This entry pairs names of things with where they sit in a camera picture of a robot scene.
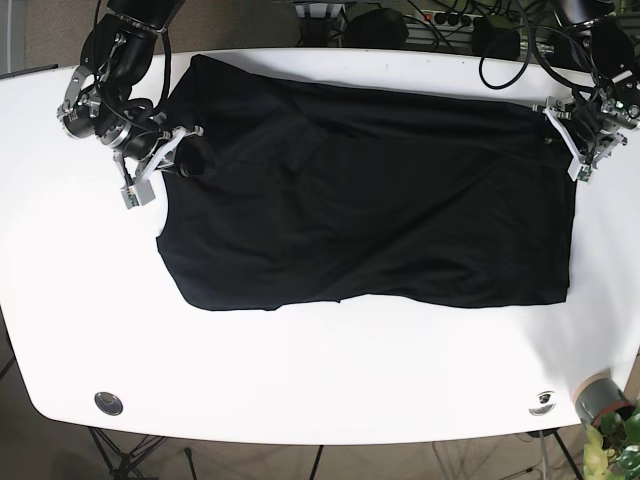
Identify grey plant pot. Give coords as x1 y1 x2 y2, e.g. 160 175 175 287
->
572 370 635 427

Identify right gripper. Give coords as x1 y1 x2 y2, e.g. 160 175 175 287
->
105 115 205 209

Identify black T-shirt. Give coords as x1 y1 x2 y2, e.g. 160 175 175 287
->
157 55 576 311

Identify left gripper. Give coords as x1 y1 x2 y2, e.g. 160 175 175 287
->
535 85 639 182

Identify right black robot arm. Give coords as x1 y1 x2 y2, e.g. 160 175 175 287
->
57 0 204 209

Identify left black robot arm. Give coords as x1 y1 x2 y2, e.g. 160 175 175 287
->
471 1 639 182

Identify green plant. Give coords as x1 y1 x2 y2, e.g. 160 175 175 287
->
583 405 639 480

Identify left metal table grommet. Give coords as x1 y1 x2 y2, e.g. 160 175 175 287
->
94 392 124 416

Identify right metal table grommet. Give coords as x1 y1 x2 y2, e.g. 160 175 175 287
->
528 390 557 417

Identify metal table grommet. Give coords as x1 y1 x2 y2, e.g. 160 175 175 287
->
94 392 124 416
528 390 557 417

